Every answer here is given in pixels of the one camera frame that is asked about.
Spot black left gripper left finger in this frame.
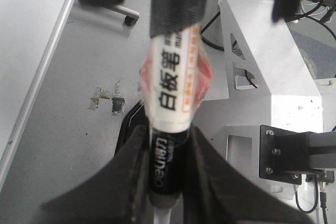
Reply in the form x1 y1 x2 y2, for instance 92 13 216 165
41 125 149 223

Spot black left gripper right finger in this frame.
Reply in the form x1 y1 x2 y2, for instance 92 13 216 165
182 126 312 223

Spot black white whiteboard marker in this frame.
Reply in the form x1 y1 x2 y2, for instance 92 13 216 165
141 0 207 223

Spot whiteboard stand foot with caster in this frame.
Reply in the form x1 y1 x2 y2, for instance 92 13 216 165
76 1 140 27

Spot white whiteboard with aluminium frame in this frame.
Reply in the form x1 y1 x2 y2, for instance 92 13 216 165
1 0 74 182

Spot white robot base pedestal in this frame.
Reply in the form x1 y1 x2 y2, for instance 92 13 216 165
207 0 336 204

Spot black metal mounting bracket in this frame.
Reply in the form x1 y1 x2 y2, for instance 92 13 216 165
259 125 335 185

